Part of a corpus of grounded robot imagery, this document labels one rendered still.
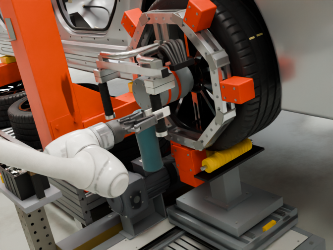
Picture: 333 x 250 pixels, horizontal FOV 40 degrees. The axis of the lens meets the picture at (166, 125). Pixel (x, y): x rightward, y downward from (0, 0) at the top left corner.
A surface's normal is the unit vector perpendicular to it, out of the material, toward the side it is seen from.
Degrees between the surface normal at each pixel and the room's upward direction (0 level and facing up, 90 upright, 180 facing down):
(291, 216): 90
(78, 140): 17
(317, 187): 0
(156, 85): 90
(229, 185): 90
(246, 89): 90
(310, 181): 0
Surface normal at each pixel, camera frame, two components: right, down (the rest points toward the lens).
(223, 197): -0.76, 0.36
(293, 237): -0.18, -0.91
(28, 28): 0.62, 0.18
